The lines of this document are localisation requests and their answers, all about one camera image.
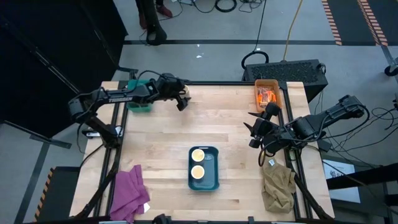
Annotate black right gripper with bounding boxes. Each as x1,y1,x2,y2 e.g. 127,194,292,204
243,111,275,141

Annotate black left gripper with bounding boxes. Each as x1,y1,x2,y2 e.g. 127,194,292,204
155,73,192,112

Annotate orange translucent plastic bin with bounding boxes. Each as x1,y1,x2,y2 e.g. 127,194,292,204
254,78,283,113

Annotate aqua plastic bin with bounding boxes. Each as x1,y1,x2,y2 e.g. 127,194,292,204
126,79,153,113

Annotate black computer case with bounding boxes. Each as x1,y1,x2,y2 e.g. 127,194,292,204
241,58,329,102

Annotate tan cloth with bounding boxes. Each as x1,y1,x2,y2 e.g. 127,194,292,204
260,155,297,214

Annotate dark teal plastic bin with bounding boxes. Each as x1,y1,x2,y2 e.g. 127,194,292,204
188,146,221,192

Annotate person's shoe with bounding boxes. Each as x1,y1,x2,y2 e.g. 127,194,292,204
155,2,174,19

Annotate small white electronics box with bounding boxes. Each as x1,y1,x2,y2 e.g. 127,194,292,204
81,126,101,138

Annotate purple cloth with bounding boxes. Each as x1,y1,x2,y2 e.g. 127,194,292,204
109,164,151,222

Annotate white paper sheet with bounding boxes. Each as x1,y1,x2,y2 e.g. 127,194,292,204
323,159,361,205

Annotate black handheld device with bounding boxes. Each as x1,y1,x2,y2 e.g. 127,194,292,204
152,213,171,224

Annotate black mat hazard stripes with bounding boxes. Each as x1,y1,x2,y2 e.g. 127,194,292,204
322,0,398,47
32,166,81,223

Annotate black caster wheel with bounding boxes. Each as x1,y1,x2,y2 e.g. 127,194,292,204
384,64,398,77

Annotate black folding partition screen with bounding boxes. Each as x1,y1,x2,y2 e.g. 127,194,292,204
0,0,128,139

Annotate black aluminium table frame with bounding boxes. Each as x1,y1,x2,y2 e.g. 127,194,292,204
74,80,335,224

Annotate black looped floor cable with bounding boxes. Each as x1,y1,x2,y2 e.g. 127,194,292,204
241,0,270,71

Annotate black padded stand post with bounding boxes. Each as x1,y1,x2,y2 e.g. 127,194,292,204
141,0,169,47

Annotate yellow floor cable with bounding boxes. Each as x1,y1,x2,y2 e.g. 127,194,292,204
282,0,304,62

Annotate black coiled cable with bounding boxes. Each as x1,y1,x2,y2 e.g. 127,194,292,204
215,0,238,13

